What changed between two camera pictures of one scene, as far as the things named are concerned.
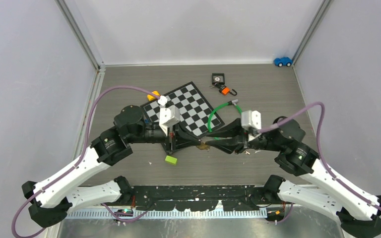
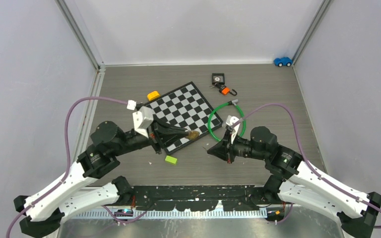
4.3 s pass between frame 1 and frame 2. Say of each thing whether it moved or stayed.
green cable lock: stayed
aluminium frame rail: stayed
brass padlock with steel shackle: moved
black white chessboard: stayed
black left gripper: moved
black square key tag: stayed
